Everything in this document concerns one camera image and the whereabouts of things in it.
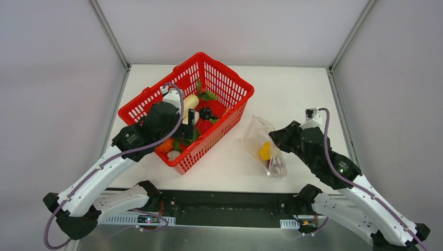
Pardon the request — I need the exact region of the red toy food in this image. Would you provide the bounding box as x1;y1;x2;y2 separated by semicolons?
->
196;120;214;135

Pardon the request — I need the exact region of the green toy pepper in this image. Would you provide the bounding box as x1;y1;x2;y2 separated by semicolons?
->
173;129;200;152

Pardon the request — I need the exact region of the purple onion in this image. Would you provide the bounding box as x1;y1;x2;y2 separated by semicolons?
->
267;157;286;177

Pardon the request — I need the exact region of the yellow toy food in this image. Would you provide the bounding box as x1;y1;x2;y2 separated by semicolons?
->
258;141;272;161

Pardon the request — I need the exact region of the clear dotted zip top bag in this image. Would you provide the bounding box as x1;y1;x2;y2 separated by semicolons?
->
242;115;287;178

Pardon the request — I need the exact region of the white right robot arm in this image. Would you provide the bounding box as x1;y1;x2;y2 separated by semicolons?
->
269;121;430;250

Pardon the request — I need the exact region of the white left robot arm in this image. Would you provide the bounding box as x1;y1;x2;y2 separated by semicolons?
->
43;101;195;240

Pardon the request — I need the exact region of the short white radish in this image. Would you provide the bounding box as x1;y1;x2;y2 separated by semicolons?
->
188;111;200;125

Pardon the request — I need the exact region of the long white radish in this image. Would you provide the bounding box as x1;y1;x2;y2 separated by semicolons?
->
183;94;200;117

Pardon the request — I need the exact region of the black grape bunch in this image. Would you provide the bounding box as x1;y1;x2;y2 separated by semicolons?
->
198;106;219;121

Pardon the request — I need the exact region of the green leafy sprig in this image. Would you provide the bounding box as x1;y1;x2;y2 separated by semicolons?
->
197;78;218;101

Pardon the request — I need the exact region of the red plastic shopping basket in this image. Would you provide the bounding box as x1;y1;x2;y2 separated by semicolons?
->
118;52;254;175

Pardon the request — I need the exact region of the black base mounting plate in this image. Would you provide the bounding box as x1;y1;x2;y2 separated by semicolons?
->
125;189;368;230

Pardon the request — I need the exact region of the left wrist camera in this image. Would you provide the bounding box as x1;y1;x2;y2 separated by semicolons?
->
160;86;184;110

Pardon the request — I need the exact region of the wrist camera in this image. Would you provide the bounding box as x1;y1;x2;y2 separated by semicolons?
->
160;86;184;110
304;108;322;129

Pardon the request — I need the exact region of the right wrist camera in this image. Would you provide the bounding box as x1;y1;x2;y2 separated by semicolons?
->
304;108;322;129

